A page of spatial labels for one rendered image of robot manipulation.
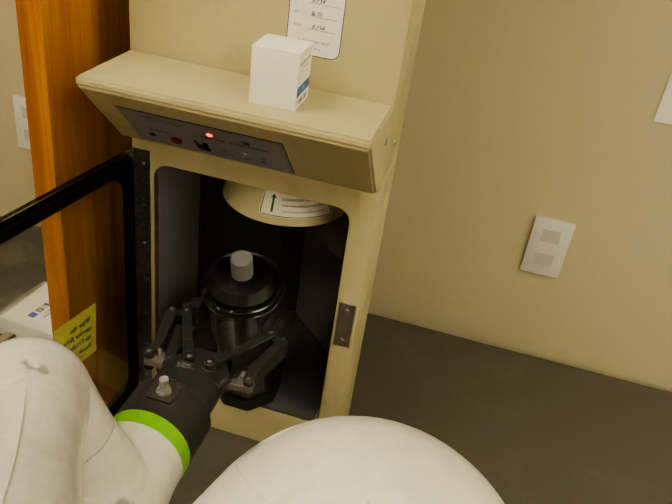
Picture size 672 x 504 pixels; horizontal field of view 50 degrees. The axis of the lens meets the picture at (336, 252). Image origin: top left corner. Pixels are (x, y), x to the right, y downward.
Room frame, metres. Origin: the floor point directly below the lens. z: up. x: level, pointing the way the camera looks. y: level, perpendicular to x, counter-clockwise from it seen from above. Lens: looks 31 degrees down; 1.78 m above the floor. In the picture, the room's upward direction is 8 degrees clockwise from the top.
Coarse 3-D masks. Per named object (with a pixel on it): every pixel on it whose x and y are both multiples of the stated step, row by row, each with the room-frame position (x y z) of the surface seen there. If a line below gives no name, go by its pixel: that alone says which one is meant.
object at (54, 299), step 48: (48, 192) 0.67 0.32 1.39; (96, 192) 0.73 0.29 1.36; (48, 240) 0.65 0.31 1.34; (96, 240) 0.73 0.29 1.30; (0, 288) 0.58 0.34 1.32; (48, 288) 0.65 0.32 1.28; (96, 288) 0.72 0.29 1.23; (0, 336) 0.58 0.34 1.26; (48, 336) 0.64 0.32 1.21; (96, 336) 0.72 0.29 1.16; (96, 384) 0.71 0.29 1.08
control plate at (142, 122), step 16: (128, 112) 0.73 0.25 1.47; (144, 112) 0.72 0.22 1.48; (144, 128) 0.75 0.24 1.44; (160, 128) 0.74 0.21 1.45; (176, 128) 0.73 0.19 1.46; (192, 128) 0.72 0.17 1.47; (208, 128) 0.70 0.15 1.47; (176, 144) 0.77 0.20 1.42; (192, 144) 0.75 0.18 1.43; (208, 144) 0.74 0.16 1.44; (224, 144) 0.73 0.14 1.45; (240, 144) 0.72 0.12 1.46; (256, 144) 0.70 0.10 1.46; (272, 144) 0.69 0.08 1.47; (240, 160) 0.76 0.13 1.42; (256, 160) 0.74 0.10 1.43; (272, 160) 0.73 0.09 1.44; (288, 160) 0.72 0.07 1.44
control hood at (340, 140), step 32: (128, 64) 0.77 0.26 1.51; (160, 64) 0.78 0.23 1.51; (192, 64) 0.80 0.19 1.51; (96, 96) 0.72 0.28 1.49; (128, 96) 0.70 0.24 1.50; (160, 96) 0.69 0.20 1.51; (192, 96) 0.70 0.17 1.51; (224, 96) 0.71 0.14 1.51; (320, 96) 0.75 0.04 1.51; (128, 128) 0.77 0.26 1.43; (224, 128) 0.70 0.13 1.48; (256, 128) 0.67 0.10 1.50; (288, 128) 0.66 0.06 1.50; (320, 128) 0.66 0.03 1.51; (352, 128) 0.68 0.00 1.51; (384, 128) 0.71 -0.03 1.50; (320, 160) 0.70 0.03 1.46; (352, 160) 0.68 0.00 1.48; (384, 160) 0.76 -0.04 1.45
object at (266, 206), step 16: (224, 192) 0.86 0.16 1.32; (240, 192) 0.83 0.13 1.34; (256, 192) 0.82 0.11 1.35; (272, 192) 0.81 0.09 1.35; (240, 208) 0.82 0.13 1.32; (256, 208) 0.81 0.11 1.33; (272, 208) 0.80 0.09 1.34; (288, 208) 0.81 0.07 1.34; (304, 208) 0.81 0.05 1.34; (320, 208) 0.82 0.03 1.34; (336, 208) 0.84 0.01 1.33; (272, 224) 0.80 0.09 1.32; (288, 224) 0.80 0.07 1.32; (304, 224) 0.80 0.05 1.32; (320, 224) 0.82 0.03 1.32
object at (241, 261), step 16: (240, 256) 0.75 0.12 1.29; (256, 256) 0.79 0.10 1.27; (224, 272) 0.76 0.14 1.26; (240, 272) 0.74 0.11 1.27; (256, 272) 0.76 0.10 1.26; (272, 272) 0.77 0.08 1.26; (208, 288) 0.74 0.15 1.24; (224, 288) 0.73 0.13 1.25; (240, 288) 0.73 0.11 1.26; (256, 288) 0.74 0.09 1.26; (272, 288) 0.75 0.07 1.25; (224, 304) 0.72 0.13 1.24; (240, 304) 0.72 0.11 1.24; (256, 304) 0.72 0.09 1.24
